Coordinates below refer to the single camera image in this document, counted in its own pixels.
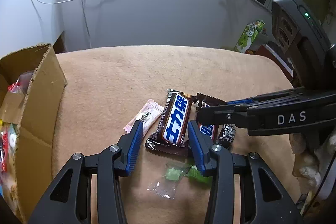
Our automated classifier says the black patterned snack packet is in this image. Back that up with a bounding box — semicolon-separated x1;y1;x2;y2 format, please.
217;124;236;150

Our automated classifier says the Snickers bar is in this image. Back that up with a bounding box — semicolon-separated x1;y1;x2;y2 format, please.
196;93;226;142
145;89;197;157

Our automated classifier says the pink candy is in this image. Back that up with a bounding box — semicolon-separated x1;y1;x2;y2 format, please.
123;99;164;136

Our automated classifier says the clear green candy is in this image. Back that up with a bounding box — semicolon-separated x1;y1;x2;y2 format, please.
147;161;191;200

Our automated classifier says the light green candy packet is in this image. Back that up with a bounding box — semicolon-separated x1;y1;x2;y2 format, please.
185;158;212;186

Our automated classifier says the green snack bag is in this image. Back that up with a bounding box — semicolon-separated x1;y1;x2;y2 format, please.
234;19;265;53

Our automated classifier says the pink bread packet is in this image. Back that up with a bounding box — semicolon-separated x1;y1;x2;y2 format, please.
1;120;17;198

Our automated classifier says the cardboard box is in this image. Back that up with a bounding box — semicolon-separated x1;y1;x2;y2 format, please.
1;44;67;223

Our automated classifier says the beige tablecloth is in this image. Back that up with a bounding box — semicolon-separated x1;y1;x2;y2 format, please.
52;46;291;223

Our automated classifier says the red bagged snack in box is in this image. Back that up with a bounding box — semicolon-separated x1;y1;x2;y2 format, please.
8;71;34;95

